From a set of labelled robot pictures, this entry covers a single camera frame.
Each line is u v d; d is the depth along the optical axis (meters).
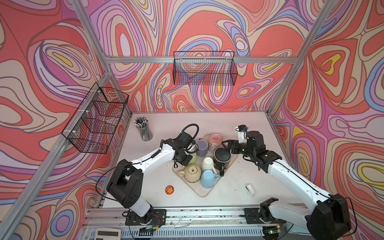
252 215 0.74
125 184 0.43
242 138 0.71
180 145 0.62
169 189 0.82
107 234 0.67
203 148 0.90
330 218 0.39
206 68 0.97
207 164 0.82
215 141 0.89
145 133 0.98
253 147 0.61
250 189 0.80
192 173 0.80
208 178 0.77
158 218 0.72
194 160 0.87
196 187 0.83
